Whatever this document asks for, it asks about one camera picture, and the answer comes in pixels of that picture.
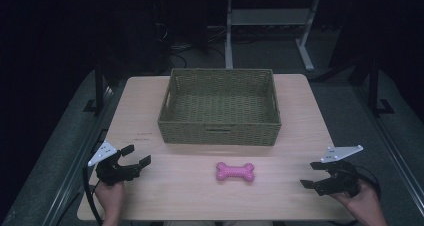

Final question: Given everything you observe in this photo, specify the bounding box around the black metal stand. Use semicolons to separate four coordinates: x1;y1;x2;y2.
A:
368;57;396;118
82;64;114;116

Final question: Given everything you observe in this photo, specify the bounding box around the green woven basket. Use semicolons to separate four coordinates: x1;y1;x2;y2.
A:
157;68;282;147

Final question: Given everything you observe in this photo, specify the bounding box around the person's left hand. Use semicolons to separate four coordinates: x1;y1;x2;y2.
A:
94;180;126;220

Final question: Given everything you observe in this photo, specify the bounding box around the person's right hand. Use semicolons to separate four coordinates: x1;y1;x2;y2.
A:
330;179;381;220

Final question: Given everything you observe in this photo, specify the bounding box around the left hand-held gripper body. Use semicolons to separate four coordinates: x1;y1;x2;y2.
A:
87;140;142;187

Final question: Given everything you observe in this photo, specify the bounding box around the grey metal desk frame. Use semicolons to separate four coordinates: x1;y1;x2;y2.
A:
224;0;321;72

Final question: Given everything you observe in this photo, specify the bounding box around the pink bone-shaped dog toy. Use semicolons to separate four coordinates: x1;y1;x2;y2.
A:
215;161;256;183

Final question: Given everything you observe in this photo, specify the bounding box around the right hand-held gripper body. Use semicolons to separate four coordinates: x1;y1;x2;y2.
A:
316;144;364;198

